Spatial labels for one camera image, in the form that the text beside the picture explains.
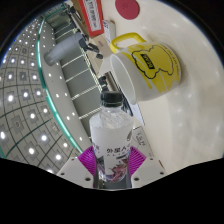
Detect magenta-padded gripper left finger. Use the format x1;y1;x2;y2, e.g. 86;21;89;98
56;146;97;189

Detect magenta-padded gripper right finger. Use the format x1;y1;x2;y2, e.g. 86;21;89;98
128;145;168;189

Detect clear water bottle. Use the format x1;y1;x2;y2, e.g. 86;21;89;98
88;90;135;183

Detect round ceiling lights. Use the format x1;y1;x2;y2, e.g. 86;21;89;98
0;19;88;174

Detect black bag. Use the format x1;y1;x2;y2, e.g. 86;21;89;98
98;75;110;93

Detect white and yellow mug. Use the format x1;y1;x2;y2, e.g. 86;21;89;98
109;31;183;106

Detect open cardboard box, red side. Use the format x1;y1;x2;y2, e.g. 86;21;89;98
78;0;105;38

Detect flat round red coaster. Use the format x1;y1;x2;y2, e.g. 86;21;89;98
114;0;140;21

